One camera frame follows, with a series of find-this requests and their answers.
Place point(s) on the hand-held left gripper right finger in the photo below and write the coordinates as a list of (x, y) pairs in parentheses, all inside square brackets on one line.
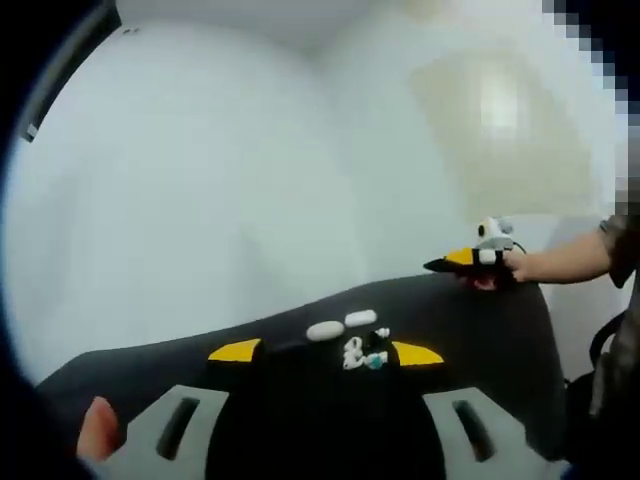
[(500, 440)]

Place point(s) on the white earphone with teal tip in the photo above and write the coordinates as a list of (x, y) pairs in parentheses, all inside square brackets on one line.
[(379, 358)]

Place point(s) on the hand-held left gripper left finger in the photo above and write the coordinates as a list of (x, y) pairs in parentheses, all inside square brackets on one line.
[(150, 445)]

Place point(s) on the black earphone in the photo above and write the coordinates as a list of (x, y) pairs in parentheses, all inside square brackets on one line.
[(372, 341)]

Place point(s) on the black office chair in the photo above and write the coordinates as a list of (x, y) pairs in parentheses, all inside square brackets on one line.
[(600, 340)]

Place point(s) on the person's left hand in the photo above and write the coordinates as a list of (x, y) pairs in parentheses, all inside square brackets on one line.
[(100, 430)]

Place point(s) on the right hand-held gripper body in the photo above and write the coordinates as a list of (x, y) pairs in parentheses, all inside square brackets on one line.
[(495, 237)]

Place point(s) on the beige wall panel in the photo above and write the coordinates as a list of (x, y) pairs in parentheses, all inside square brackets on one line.
[(540, 165)]

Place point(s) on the white rounded charging case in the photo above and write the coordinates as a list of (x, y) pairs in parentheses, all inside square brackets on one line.
[(361, 318)]

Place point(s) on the small dark wall fixture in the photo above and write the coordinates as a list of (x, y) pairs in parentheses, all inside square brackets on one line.
[(131, 31)]

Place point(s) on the black wall monitor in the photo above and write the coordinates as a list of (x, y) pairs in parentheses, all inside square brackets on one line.
[(67, 75)]

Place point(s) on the beige oval charging case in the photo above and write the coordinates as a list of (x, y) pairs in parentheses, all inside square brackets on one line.
[(325, 331)]

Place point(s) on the white stem earphone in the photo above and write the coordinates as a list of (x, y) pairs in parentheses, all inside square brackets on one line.
[(383, 332)]

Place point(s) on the person's right hand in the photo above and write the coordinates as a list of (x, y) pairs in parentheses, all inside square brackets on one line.
[(520, 270)]

